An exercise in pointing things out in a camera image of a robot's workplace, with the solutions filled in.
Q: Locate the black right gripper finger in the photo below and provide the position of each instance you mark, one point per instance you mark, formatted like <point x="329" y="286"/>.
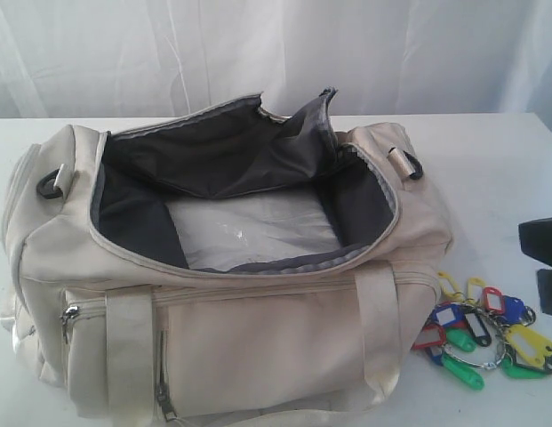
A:
<point x="544" y="282"/>
<point x="535" y="238"/>

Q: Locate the colourful key tag bunch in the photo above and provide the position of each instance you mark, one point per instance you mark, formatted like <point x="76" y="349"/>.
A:
<point x="476" y="329"/>

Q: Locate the cream fabric duffel bag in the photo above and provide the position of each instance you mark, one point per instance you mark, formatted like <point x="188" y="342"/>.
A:
<point x="104" y="305"/>

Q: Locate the clear plastic document sleeve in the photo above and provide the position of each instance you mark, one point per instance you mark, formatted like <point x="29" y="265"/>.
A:
<point x="262" y="227"/>

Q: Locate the white backdrop curtain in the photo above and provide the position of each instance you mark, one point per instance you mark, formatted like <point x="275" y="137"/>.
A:
<point x="170" y="58"/>

